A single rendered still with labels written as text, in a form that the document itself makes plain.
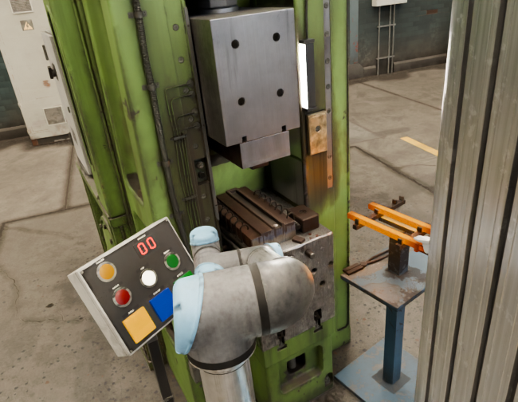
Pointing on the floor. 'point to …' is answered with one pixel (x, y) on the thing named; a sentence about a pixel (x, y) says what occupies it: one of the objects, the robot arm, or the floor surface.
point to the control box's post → (158, 367)
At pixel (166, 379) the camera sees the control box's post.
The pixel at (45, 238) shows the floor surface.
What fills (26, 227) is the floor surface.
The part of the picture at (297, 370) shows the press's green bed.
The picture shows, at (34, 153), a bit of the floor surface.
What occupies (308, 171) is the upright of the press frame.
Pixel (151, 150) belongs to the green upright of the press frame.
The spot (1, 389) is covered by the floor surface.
